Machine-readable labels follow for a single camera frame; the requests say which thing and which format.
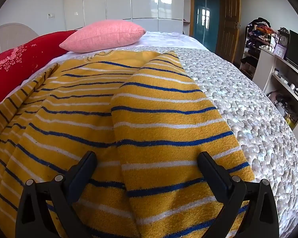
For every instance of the cluttered storage rack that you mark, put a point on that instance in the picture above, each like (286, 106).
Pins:
(254, 47)

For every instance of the red embroidered pillow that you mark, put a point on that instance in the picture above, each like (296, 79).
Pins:
(22, 59)

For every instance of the brown wooden door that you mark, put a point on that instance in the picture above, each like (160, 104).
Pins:
(229, 22)

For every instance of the teal door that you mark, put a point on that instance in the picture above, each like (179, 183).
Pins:
(206, 12)

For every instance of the white headboard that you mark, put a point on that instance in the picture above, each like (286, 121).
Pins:
(12, 31)

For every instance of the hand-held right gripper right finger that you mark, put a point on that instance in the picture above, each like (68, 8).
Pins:
(213, 171)

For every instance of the white bed sheet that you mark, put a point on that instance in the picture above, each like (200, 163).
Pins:
(168, 38)

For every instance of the dark table clock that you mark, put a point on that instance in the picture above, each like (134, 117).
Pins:
(283, 39)

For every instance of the grey patterned bedspread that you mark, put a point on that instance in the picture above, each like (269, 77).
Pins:
(241, 101)

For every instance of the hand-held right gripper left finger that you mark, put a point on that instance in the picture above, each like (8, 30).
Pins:
(85, 164)

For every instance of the white television cabinet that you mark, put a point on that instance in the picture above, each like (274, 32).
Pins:
(265, 67)

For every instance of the white glossy wardrobe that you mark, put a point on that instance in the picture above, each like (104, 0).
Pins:
(129, 0)

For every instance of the yellow striped sweater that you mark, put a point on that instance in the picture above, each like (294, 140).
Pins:
(164, 119)

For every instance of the small desk clock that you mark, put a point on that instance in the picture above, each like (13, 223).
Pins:
(279, 50)

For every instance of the pink pillow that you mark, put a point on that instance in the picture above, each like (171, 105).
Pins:
(104, 34)

